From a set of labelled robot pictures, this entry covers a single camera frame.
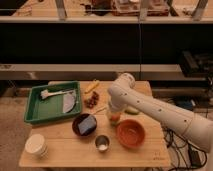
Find small metal cup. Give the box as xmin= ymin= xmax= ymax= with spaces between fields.
xmin=95 ymin=135 xmax=110 ymax=152

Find red-orange bowl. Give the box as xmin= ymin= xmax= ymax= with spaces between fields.
xmin=116 ymin=119 xmax=145 ymax=149

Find black cables on floor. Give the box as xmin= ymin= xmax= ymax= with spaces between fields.
xmin=163 ymin=128 xmax=213 ymax=171

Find grey half-round plate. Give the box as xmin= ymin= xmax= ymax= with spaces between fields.
xmin=63 ymin=93 xmax=76 ymax=113

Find blue-grey sponge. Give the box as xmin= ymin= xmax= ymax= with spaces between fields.
xmin=78 ymin=116 xmax=97 ymax=135

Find green cucumber piece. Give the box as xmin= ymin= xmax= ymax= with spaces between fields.
xmin=125 ymin=106 xmax=140 ymax=115

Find bunch of red grapes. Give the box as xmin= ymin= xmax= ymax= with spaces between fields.
xmin=84 ymin=91 xmax=99 ymax=109

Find red-yellow apple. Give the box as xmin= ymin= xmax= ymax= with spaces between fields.
xmin=110 ymin=114 xmax=120 ymax=122

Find green plastic tray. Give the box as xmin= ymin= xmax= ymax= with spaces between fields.
xmin=24 ymin=81 xmax=82 ymax=124

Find black power adapter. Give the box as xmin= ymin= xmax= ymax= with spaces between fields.
xmin=188 ymin=147 xmax=201 ymax=167

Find dark purple bowl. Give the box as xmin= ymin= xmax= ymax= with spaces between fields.
xmin=72 ymin=113 xmax=97 ymax=136

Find black equipment on shelf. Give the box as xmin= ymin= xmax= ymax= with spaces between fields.
xmin=179 ymin=51 xmax=213 ymax=78

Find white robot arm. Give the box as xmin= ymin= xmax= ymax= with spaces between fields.
xmin=108 ymin=73 xmax=213 ymax=152

